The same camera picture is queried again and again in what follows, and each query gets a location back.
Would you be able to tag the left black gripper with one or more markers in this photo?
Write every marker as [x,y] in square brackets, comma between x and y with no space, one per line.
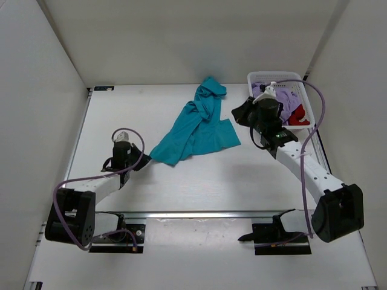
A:
[135,154]

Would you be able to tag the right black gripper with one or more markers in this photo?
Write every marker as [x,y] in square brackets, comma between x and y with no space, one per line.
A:
[248,112]

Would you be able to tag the teal t shirt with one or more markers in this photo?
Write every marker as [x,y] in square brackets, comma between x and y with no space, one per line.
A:
[199,129]

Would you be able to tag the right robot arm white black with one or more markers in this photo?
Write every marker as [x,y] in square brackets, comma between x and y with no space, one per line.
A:
[339,207]

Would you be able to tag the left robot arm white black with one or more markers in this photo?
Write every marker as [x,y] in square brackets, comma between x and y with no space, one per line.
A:
[73,217]

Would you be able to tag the purple t shirt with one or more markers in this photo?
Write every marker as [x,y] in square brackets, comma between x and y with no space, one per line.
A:
[290,101]

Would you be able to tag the white plastic basket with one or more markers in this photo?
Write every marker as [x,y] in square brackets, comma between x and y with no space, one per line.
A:
[283,79]

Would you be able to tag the red t shirt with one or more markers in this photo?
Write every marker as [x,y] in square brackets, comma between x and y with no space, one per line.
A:
[298,117]

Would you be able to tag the dark label sticker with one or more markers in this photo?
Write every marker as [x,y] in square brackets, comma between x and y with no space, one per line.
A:
[103,88]

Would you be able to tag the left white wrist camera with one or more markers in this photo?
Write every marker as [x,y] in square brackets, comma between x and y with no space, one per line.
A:
[122,136]

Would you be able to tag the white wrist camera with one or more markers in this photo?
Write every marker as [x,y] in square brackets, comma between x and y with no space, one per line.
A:
[268,92]
[122,136]

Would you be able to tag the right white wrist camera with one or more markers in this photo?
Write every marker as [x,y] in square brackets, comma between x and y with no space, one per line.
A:
[268,92]

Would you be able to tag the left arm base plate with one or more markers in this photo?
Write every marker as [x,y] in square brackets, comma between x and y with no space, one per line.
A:
[122,243]

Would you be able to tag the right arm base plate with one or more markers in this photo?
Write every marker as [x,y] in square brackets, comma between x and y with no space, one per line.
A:
[269,240]

